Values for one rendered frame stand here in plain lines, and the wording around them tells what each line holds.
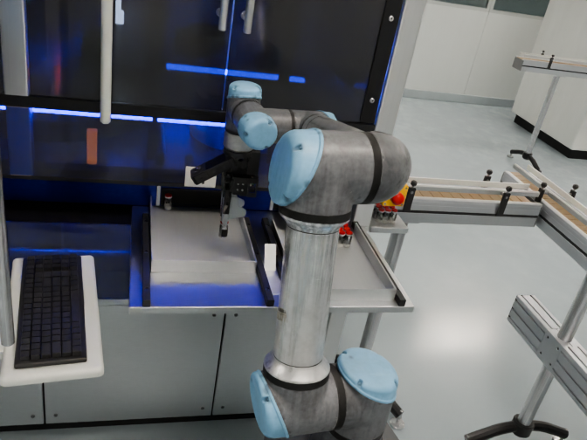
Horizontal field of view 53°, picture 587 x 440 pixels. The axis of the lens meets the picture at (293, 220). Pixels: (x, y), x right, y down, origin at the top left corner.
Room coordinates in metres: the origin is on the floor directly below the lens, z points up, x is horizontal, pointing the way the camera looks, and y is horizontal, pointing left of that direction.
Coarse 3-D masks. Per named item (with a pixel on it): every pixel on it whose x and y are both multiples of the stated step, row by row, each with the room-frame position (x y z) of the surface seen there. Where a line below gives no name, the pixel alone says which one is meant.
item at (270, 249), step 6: (270, 246) 1.32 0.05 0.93; (270, 252) 1.31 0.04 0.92; (270, 258) 1.31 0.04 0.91; (270, 264) 1.30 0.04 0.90; (270, 270) 1.29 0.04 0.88; (270, 276) 1.26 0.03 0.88; (276, 276) 1.27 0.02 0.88; (270, 282) 1.24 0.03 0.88; (276, 282) 1.24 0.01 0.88; (276, 288) 1.22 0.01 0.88
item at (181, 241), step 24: (168, 216) 1.47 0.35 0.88; (192, 216) 1.50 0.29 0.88; (216, 216) 1.52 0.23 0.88; (168, 240) 1.34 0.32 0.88; (192, 240) 1.37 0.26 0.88; (216, 240) 1.39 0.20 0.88; (240, 240) 1.41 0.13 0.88; (168, 264) 1.20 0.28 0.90; (192, 264) 1.22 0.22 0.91; (216, 264) 1.24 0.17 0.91; (240, 264) 1.26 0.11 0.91
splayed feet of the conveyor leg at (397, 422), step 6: (336, 354) 1.93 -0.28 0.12; (336, 360) 1.91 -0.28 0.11; (396, 402) 1.75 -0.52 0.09; (396, 408) 1.73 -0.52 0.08; (396, 414) 1.72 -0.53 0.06; (402, 414) 1.72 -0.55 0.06; (390, 420) 1.73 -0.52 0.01; (396, 420) 1.73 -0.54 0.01; (402, 420) 1.74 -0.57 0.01; (396, 426) 1.70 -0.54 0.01; (402, 426) 1.71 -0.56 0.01
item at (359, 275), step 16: (272, 224) 1.50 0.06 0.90; (352, 240) 1.53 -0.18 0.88; (336, 256) 1.42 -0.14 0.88; (352, 256) 1.44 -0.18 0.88; (368, 256) 1.45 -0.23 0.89; (336, 272) 1.34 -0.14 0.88; (352, 272) 1.35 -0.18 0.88; (368, 272) 1.37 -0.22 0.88; (384, 272) 1.33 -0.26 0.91; (336, 288) 1.21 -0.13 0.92; (352, 288) 1.23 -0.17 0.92; (368, 288) 1.24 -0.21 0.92; (384, 288) 1.25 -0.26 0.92
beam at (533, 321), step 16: (528, 304) 1.91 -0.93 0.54; (512, 320) 1.92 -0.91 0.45; (528, 320) 1.85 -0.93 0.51; (544, 320) 1.81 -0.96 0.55; (528, 336) 1.82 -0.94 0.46; (544, 336) 1.75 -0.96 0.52; (544, 352) 1.72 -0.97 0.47; (560, 352) 1.67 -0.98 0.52; (576, 352) 1.65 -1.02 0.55; (560, 368) 1.64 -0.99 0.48; (576, 368) 1.59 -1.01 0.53; (576, 384) 1.56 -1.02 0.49; (576, 400) 1.53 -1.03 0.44
